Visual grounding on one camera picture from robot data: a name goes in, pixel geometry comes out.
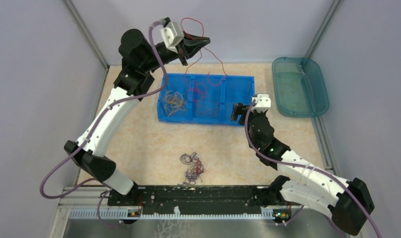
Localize yellow wire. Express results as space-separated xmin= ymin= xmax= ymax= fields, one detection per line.
xmin=163 ymin=89 xmax=188 ymax=116

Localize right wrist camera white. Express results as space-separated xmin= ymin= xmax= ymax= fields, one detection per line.
xmin=252 ymin=94 xmax=271 ymax=112

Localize aluminium frame post left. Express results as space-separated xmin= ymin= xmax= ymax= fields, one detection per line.
xmin=62 ymin=0 xmax=110 ymax=71

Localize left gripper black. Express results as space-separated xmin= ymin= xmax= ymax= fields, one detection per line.
xmin=141 ymin=29 xmax=210 ymax=72

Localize white slotted cable duct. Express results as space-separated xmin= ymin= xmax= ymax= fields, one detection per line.
xmin=69 ymin=207 xmax=288 ymax=220

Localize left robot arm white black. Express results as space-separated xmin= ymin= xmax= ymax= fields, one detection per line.
xmin=64 ymin=28 xmax=210 ymax=205

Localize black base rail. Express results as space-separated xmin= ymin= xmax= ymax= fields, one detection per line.
xmin=107 ymin=185 xmax=288 ymax=215

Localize blue three-compartment plastic bin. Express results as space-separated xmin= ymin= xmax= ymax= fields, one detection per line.
xmin=157 ymin=73 xmax=255 ymax=126

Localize aluminium frame post right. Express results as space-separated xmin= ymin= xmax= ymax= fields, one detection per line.
xmin=304 ymin=0 xmax=344 ymax=58

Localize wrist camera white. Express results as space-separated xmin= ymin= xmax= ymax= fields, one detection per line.
xmin=252 ymin=94 xmax=271 ymax=112
xmin=160 ymin=21 xmax=184 ymax=53

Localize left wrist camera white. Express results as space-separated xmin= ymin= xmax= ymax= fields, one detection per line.
xmin=160 ymin=21 xmax=184 ymax=53

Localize purple wire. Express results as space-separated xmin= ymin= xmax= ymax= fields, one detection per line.
xmin=177 ymin=151 xmax=207 ymax=187

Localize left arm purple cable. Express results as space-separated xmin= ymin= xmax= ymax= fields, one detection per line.
xmin=39 ymin=18 xmax=170 ymax=229

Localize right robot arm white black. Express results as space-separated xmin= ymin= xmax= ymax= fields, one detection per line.
xmin=231 ymin=101 xmax=382 ymax=238

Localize aluminium rail right side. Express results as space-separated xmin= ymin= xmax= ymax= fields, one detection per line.
xmin=311 ymin=117 xmax=341 ymax=177

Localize aluminium frame post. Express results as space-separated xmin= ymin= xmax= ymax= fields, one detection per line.
xmin=62 ymin=0 xmax=110 ymax=71
xmin=304 ymin=0 xmax=344 ymax=58

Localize teal translucent plastic tray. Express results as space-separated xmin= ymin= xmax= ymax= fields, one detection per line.
xmin=272 ymin=57 xmax=330 ymax=118

